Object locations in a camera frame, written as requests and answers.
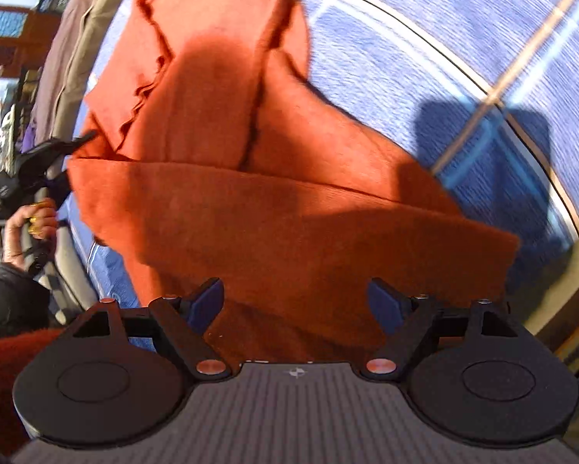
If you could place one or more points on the blue plaid bedsheet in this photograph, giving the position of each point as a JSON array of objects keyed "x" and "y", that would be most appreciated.
[{"x": 415, "y": 34}]

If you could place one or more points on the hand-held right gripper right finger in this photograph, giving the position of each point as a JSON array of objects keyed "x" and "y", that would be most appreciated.
[{"x": 383, "y": 303}]

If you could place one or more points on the person's left hand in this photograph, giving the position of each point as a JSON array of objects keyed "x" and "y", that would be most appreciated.
[{"x": 26, "y": 237}]

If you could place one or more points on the orange knit sweater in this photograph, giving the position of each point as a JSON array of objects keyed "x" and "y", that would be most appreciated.
[{"x": 270, "y": 227}]

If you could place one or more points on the beige rolled cloth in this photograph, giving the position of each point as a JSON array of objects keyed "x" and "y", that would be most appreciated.
[{"x": 74, "y": 266}]

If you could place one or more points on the checked cloth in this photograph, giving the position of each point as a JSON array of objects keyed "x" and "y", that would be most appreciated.
[{"x": 57, "y": 295}]

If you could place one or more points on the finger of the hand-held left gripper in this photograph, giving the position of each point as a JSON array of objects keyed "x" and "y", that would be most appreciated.
[
  {"x": 81, "y": 141},
  {"x": 61, "y": 187}
]

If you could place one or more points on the wooden cabinet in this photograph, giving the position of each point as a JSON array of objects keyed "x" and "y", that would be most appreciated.
[{"x": 13, "y": 43}]

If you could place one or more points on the tan upholstered sofa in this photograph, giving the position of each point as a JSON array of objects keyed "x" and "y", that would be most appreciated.
[{"x": 96, "y": 34}]

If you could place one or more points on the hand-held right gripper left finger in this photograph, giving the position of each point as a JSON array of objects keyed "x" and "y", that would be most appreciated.
[{"x": 207, "y": 303}]

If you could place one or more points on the mauve blanket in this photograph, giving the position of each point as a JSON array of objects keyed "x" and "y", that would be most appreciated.
[{"x": 62, "y": 58}]

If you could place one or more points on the red fuzzy garment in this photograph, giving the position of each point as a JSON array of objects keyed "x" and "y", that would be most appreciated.
[{"x": 9, "y": 386}]

